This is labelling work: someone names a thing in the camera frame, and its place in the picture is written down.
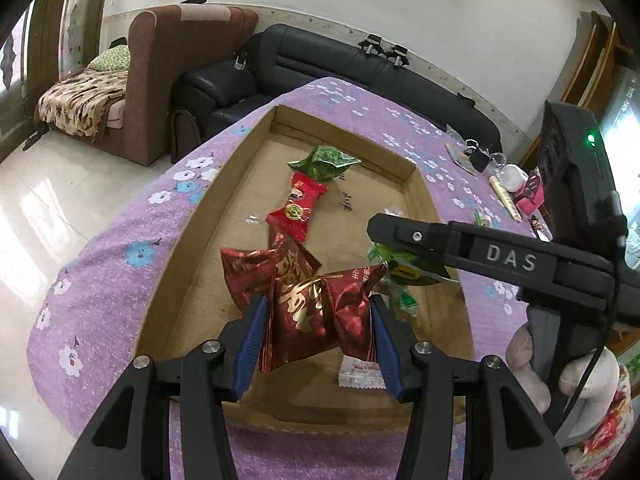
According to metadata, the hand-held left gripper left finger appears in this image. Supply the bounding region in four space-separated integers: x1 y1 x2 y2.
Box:
65 295 268 480

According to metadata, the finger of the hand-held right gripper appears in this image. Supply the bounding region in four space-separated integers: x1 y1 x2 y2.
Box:
366 212 553 297

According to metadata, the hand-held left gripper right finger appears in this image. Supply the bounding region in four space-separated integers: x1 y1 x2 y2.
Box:
369 294 573 480

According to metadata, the white and red snack packet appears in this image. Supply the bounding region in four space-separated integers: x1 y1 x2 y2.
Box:
338 354 389 392

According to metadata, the teal green snack packet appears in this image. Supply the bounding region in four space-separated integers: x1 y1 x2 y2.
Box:
389 284 422 319

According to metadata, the dark red foil snack packet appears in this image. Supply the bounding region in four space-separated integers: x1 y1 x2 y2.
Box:
220 232 322 312
257 264 387 374

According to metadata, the green packet with yellow patch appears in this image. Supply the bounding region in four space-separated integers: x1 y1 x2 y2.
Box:
367 241 452 287

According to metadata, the shallow cardboard box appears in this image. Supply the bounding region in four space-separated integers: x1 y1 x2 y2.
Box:
134 104 477 434

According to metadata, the red packet with green label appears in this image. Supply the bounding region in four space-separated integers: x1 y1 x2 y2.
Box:
264 171 329 242

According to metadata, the dark green snack packet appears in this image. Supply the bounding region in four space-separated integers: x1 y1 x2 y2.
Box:
287 144 362 182

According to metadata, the person's right forearm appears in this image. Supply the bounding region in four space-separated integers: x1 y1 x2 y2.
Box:
564 364 640 480

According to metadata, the person's right hand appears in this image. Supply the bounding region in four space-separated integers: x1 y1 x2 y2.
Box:
505 321 622 414

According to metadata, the bottle in pink knit cover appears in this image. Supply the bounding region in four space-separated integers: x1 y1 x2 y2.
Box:
514 170 547 217

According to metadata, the rolled beige paper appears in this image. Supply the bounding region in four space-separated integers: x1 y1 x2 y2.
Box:
488 175 523 222

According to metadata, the white round container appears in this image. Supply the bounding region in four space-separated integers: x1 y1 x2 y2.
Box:
499 164 529 192

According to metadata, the television screen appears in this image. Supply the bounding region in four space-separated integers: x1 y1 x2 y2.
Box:
599 66 640 166

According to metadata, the small black device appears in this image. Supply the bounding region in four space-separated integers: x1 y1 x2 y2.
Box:
464 144 492 172

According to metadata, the green booklet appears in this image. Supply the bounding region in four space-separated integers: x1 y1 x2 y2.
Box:
444 141 477 177

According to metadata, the wooden cabinet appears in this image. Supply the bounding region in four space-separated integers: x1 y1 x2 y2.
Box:
520 9 634 173

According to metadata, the purple floral tablecloth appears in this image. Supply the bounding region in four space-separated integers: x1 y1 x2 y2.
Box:
27 76 557 480

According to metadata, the black metal clamp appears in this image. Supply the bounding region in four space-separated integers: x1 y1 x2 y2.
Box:
357 33 384 57
384 44 412 67

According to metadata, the black leather sofa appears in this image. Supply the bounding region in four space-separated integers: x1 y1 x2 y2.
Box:
171 23 502 163

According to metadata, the brown fabric armchair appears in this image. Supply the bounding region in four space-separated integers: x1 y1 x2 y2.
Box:
34 3 259 167

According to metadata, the brown patterned blanket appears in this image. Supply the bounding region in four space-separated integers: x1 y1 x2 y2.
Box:
34 69 129 139

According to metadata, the green dotted pillow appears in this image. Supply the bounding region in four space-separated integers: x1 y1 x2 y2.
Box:
88 44 132 73

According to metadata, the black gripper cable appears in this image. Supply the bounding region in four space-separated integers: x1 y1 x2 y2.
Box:
550 190 629 441

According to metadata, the tall framed wall picture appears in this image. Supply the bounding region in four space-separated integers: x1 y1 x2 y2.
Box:
59 0 104 82

